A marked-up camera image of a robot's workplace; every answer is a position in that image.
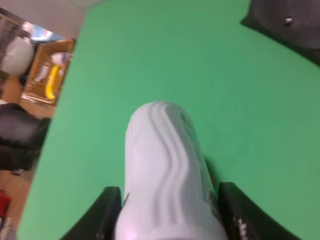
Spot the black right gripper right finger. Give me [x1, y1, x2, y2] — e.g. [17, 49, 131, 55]
[218, 182, 298, 240]

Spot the yellow banana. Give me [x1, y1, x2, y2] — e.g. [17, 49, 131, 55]
[45, 64, 62, 100]

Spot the green table cloth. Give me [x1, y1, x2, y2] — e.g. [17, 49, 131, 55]
[17, 0, 320, 240]

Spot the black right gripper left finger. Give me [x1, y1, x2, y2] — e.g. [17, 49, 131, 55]
[62, 186, 122, 240]

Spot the white round bag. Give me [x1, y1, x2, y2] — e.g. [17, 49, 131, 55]
[0, 36, 35, 77]

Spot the wooden crate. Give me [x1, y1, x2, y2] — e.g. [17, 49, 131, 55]
[21, 39, 76, 106]

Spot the black chair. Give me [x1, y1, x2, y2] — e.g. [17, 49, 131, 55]
[0, 100, 51, 172]

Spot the white bottle with black brush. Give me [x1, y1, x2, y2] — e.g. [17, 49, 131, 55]
[114, 101, 228, 240]

